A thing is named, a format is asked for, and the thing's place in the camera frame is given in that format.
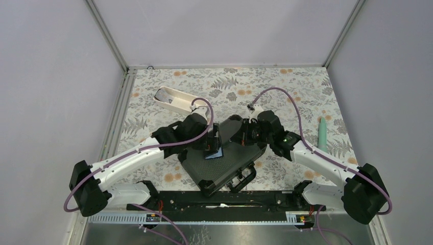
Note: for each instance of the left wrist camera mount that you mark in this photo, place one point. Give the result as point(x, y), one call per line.
point(200, 110)

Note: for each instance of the mint green tube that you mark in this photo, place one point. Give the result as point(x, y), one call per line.
point(322, 135)

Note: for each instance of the floral tablecloth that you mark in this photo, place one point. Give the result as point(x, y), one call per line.
point(229, 90)

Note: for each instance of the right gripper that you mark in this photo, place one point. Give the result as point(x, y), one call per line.
point(242, 137)

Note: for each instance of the white plastic tray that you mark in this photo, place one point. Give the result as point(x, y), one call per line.
point(181, 103)

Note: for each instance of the dark grey hard case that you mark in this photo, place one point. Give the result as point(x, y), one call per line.
point(234, 168)

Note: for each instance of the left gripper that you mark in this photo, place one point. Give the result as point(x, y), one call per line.
point(215, 130)

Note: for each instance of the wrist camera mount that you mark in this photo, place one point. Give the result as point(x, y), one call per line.
point(200, 110)
point(254, 110)

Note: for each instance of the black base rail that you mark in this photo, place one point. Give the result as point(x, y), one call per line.
point(224, 206)

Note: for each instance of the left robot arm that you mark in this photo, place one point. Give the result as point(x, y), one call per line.
point(95, 187)

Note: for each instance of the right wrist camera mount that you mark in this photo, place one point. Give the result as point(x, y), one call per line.
point(254, 110)

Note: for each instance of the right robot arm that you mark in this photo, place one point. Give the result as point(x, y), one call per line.
point(359, 190)

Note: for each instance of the credit card in tray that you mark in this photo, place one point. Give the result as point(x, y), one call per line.
point(165, 97)

